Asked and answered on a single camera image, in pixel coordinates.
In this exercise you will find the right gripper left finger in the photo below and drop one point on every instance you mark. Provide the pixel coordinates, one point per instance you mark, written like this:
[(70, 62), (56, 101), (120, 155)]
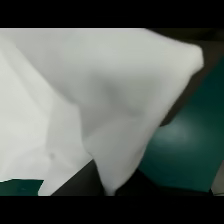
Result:
[(83, 185)]

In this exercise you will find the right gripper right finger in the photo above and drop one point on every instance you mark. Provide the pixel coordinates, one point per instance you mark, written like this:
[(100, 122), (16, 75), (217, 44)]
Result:
[(140, 186)]

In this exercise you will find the white T-shirt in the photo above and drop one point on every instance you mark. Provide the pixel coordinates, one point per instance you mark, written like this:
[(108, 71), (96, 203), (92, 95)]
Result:
[(100, 83)]

